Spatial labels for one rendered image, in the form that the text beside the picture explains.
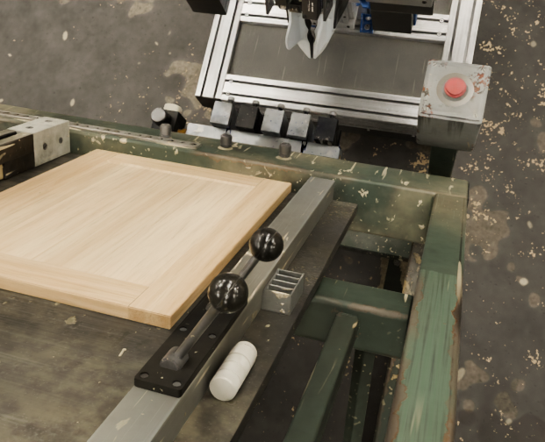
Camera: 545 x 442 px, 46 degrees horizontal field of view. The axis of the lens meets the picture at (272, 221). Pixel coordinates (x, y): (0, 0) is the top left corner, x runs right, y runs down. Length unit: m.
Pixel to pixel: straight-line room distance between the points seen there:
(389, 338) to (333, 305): 0.09
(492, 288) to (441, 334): 1.38
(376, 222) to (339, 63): 0.94
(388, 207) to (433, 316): 0.50
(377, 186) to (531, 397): 1.08
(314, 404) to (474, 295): 1.39
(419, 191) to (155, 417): 0.78
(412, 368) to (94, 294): 0.40
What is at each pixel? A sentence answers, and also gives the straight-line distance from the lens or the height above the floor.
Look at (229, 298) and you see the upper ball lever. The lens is 0.59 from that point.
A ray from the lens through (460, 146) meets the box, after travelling 1.40.
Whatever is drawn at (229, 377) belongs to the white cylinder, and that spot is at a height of 1.46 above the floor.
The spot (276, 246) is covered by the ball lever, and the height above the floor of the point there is 1.45.
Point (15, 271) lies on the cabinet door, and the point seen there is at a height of 1.35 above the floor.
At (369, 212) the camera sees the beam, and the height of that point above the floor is 0.87.
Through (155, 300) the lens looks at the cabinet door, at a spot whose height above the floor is 1.34.
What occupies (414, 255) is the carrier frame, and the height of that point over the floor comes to 0.79.
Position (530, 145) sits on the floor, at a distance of 2.27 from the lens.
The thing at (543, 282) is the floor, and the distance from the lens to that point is 2.17.
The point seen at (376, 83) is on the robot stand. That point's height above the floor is 0.21.
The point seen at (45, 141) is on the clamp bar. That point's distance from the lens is 1.40.
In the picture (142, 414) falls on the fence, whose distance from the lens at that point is 0.62.
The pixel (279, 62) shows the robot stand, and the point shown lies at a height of 0.21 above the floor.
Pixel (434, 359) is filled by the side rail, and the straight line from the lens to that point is 0.73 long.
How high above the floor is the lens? 2.12
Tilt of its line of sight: 73 degrees down
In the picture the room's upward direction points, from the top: 43 degrees counter-clockwise
